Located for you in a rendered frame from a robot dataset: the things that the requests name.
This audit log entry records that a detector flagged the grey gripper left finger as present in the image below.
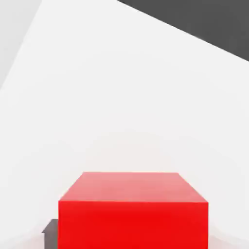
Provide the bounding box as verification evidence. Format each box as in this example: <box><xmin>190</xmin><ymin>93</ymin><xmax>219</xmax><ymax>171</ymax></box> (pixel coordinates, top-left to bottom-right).
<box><xmin>25</xmin><ymin>218</ymin><xmax>59</xmax><ymax>249</ymax></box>

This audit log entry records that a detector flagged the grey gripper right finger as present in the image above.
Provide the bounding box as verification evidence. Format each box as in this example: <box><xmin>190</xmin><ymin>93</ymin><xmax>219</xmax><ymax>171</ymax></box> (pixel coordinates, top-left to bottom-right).
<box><xmin>208</xmin><ymin>232</ymin><xmax>229</xmax><ymax>249</ymax></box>

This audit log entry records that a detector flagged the small red cube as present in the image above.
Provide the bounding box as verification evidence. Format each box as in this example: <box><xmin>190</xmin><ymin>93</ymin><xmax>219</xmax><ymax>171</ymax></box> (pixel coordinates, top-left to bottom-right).
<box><xmin>58</xmin><ymin>172</ymin><xmax>209</xmax><ymax>249</ymax></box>

